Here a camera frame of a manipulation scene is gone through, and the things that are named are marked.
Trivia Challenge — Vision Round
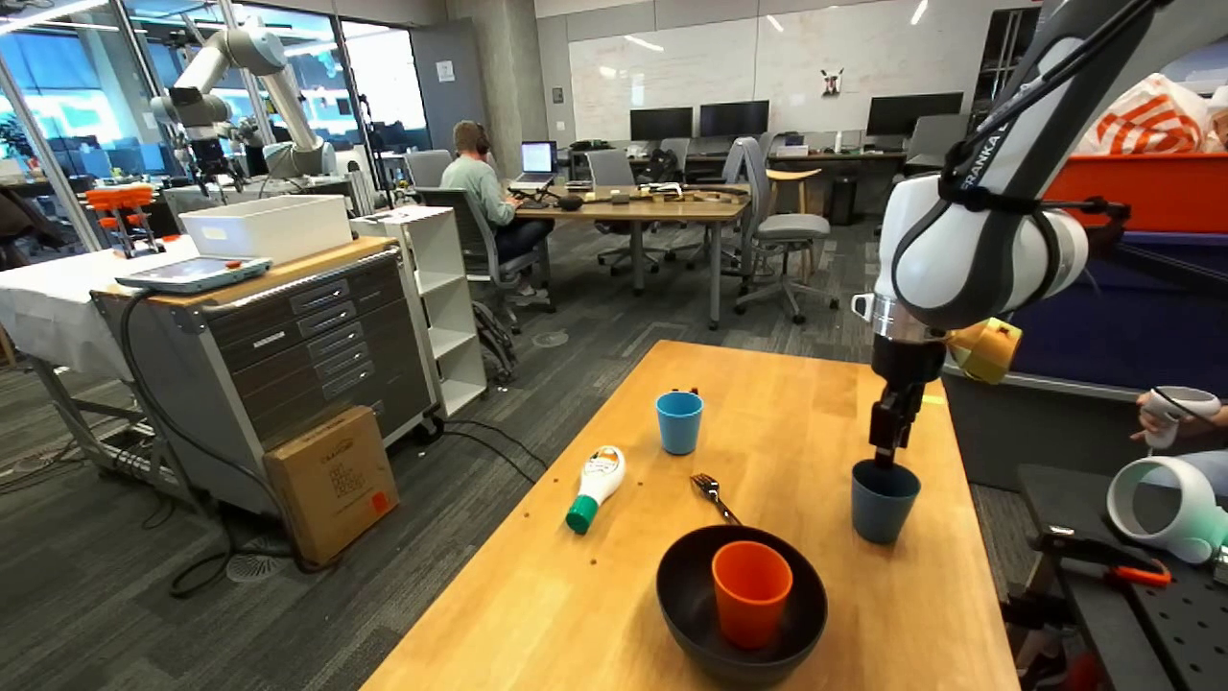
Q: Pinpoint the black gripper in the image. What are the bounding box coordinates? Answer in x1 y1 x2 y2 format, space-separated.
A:
869 335 953 469

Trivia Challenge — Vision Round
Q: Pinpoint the dark blue plastic cup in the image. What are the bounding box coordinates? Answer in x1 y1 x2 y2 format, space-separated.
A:
850 456 924 550

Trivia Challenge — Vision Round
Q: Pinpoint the orange plastic cup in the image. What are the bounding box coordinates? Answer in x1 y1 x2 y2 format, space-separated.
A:
711 538 798 652

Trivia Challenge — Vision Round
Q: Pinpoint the light blue plastic cup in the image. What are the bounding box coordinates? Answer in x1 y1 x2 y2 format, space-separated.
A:
651 387 708 459

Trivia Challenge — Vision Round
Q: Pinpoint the black bowl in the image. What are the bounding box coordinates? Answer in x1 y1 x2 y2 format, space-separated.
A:
651 521 833 685

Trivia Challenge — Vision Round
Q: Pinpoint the grey plastic bin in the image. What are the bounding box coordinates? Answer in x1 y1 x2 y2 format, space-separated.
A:
942 361 1154 492

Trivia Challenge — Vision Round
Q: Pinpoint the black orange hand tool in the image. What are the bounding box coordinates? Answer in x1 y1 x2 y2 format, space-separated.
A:
1030 525 1180 596

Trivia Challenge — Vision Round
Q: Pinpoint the blue storage tub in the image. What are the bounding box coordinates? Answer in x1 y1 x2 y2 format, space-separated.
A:
1008 227 1228 399

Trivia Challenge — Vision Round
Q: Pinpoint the white bottle green cap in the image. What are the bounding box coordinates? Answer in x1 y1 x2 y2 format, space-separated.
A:
564 440 633 538

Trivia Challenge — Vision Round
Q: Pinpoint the white handheld controller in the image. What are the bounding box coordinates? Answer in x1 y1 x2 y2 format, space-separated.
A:
1132 381 1226 454

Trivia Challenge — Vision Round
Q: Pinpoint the white mint tube device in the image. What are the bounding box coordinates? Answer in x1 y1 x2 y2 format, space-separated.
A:
1105 447 1228 566

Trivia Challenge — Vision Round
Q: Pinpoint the black perforated workbench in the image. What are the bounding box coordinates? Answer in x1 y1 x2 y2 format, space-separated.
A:
1013 456 1228 691

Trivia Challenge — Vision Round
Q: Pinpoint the black desktop monitor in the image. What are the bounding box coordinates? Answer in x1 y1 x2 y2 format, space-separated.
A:
864 88 967 139
624 102 694 145
694 94 773 143

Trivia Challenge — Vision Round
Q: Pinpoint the wooden meeting table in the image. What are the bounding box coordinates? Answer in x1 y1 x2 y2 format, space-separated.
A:
509 182 757 335

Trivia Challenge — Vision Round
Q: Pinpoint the orange plastic bin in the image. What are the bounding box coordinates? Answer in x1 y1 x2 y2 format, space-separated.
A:
1040 150 1228 237

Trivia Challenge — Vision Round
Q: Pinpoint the white orange plastic bag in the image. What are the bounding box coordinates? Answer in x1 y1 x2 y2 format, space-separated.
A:
1070 67 1228 164

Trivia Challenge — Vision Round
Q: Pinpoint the white shelf unit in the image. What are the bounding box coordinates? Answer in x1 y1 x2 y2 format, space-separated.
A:
378 203 493 417

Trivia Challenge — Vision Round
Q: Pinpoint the person in grey shirt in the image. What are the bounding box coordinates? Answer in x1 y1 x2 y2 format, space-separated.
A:
439 118 557 272

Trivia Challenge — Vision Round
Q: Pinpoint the dark office chair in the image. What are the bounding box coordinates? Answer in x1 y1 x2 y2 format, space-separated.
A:
416 189 522 319

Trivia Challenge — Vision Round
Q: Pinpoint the brown cardboard box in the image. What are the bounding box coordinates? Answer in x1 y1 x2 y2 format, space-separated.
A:
262 402 403 570

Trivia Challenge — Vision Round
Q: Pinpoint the grey drawer cabinet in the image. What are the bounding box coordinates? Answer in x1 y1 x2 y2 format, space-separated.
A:
87 234 439 516

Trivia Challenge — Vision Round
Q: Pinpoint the white storage box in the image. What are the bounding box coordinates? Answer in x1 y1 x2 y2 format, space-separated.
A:
177 191 357 269

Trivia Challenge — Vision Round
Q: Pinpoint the closed grey laptop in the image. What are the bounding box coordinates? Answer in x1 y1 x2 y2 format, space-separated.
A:
115 253 278 299

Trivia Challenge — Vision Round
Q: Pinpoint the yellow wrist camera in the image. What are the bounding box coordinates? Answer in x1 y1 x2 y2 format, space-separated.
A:
943 313 1030 387

